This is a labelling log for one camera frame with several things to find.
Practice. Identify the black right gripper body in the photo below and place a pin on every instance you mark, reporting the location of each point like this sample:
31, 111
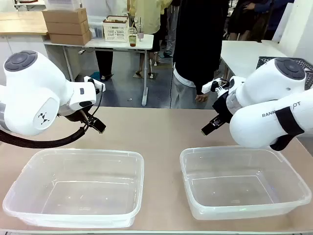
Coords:
223, 107

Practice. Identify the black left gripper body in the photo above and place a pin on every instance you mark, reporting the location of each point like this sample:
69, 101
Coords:
75, 115

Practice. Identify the clear plastic bin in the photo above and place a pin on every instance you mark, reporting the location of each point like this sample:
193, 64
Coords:
244, 183
73, 186

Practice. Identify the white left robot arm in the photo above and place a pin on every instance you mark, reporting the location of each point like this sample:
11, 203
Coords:
29, 98

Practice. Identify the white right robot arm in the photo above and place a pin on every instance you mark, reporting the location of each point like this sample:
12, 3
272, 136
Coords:
269, 80

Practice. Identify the black mesh basket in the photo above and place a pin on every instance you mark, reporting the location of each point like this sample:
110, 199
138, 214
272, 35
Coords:
264, 61

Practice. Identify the person's left hand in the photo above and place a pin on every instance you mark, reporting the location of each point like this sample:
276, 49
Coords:
201, 98

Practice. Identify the person's white trousers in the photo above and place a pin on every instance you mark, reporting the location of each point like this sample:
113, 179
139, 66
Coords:
182, 93

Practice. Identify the white side table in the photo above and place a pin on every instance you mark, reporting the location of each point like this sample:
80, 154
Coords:
244, 54

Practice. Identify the person in black coat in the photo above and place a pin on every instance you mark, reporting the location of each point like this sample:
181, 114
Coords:
198, 36

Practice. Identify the brown cardboard box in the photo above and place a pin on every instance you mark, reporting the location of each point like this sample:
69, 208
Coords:
68, 38
66, 27
64, 15

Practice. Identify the clear storage box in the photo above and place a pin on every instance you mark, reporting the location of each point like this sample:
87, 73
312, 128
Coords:
96, 27

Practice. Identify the bystander in dark clothes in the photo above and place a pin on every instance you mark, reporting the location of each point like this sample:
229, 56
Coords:
247, 19

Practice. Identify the plastic cup brown drink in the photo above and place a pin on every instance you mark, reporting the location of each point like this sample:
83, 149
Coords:
132, 39

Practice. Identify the white office table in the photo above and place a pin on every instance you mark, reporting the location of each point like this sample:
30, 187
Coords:
144, 41

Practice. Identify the clear cup with straw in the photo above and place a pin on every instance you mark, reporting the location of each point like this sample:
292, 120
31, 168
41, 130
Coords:
140, 34

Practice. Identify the wooden counter top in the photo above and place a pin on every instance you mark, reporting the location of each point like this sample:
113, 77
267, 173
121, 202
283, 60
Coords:
22, 23

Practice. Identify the bystander in beige top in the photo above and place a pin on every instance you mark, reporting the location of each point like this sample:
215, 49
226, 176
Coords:
146, 17

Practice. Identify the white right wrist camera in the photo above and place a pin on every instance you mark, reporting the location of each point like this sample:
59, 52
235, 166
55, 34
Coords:
215, 85

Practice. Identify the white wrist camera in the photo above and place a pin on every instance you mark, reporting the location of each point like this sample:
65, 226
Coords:
94, 82
215, 85

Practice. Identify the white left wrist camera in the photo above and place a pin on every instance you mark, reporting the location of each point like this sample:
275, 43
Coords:
94, 82

